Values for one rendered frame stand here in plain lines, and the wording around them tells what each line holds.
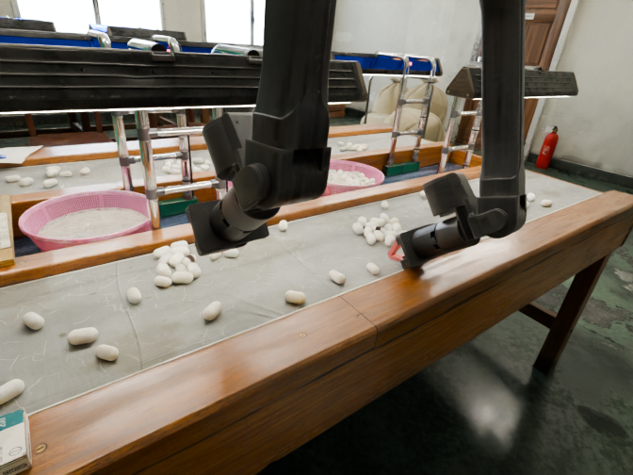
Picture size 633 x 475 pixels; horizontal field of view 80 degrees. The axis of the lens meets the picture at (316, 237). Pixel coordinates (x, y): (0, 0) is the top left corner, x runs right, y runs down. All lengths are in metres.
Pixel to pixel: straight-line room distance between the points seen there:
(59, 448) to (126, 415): 0.06
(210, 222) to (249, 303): 0.20
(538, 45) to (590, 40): 0.49
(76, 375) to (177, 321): 0.15
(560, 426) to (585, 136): 3.99
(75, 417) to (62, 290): 0.30
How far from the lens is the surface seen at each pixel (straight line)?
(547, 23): 5.43
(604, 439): 1.78
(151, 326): 0.64
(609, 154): 5.25
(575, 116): 5.31
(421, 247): 0.71
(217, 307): 0.63
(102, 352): 0.60
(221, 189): 0.89
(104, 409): 0.52
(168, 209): 1.13
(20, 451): 0.49
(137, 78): 0.61
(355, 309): 0.62
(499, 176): 0.64
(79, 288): 0.76
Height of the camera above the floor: 1.14
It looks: 27 degrees down
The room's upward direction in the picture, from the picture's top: 5 degrees clockwise
